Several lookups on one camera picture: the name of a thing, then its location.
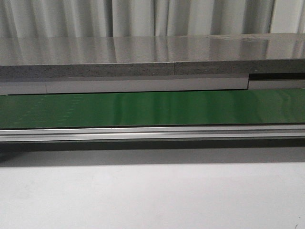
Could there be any grey cabinet front panel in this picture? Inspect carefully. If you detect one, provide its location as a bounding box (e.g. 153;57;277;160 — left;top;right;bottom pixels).
0;73;305;95

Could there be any grey stone countertop slab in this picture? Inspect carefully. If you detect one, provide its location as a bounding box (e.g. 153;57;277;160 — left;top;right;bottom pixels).
0;33;305;81

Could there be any green conveyor belt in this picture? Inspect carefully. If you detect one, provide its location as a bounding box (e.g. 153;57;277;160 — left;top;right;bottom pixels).
0;89;305;129

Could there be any white pleated curtain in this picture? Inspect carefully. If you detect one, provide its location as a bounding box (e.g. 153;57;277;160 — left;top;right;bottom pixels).
0;0;305;38

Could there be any aluminium conveyor side rail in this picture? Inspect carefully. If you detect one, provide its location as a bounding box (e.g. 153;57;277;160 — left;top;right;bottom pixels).
0;124;305;143

